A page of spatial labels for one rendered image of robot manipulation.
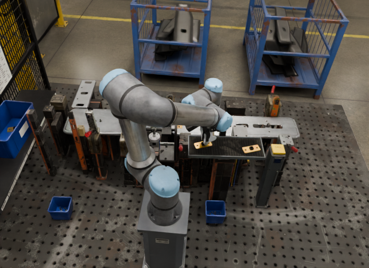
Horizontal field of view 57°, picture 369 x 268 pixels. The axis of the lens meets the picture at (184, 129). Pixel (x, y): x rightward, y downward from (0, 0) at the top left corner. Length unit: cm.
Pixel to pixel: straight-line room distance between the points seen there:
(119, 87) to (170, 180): 44
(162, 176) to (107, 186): 83
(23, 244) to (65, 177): 45
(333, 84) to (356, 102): 38
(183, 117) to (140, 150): 26
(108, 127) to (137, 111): 101
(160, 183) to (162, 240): 32
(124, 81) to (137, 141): 27
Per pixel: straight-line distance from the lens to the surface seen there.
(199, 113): 118
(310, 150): 246
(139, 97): 101
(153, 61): 412
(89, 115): 180
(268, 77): 404
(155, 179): 130
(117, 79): 108
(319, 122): 270
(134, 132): 120
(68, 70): 443
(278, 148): 173
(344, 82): 461
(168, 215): 141
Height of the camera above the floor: 235
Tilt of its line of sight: 43 degrees down
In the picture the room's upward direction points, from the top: 3 degrees clockwise
